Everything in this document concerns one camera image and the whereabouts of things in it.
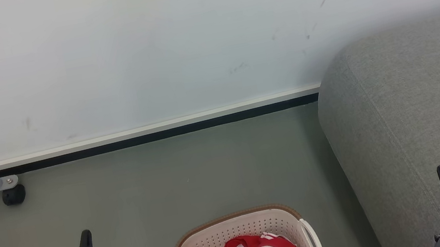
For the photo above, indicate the grey fabric sofa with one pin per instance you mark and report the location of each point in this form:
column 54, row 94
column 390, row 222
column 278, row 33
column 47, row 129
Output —
column 418, row 115

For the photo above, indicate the black caster wheel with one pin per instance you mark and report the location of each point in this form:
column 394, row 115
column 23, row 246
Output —
column 14, row 195

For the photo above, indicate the white mobile partition panel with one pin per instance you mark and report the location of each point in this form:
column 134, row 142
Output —
column 144, row 55

